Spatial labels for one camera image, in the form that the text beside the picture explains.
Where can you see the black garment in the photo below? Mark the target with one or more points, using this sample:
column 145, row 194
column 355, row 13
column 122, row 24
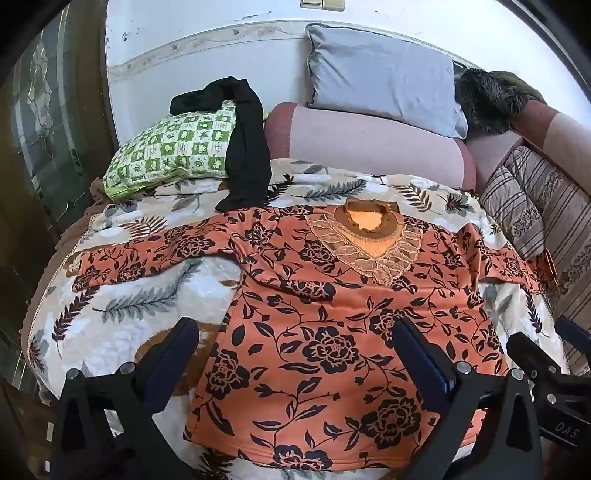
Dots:
column 249, row 152

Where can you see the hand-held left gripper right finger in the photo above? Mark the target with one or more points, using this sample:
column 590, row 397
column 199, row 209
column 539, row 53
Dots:
column 425, row 360

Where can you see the green checkered pillow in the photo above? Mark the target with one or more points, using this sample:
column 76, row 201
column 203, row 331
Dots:
column 175, row 143

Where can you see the leaf print blanket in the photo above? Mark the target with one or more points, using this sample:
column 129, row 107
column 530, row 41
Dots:
column 138, row 286

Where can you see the pink bolster cushion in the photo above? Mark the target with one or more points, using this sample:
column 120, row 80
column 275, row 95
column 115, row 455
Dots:
column 369, row 143

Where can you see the orange floral shirt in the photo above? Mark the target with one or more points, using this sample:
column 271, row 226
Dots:
column 323, row 300

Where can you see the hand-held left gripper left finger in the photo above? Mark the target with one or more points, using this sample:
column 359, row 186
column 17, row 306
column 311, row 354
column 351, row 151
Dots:
column 179, row 344

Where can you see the pink sofa armrest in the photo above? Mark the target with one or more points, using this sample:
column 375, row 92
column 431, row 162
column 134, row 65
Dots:
column 554, row 134

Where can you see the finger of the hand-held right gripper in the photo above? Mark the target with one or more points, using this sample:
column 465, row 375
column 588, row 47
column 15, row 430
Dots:
column 535, row 353
column 575, row 332

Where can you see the brown striped cushion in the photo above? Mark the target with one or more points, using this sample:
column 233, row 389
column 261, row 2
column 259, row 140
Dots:
column 540, row 198

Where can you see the wall light switch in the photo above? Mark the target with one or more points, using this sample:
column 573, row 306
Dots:
column 322, row 4

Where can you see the olive green cloth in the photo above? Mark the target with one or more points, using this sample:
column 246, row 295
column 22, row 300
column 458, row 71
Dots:
column 521, row 85

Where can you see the grey pillow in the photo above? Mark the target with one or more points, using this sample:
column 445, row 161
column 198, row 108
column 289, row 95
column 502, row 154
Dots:
column 383, row 74

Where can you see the stained glass door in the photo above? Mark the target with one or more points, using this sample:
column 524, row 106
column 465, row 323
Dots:
column 46, row 115

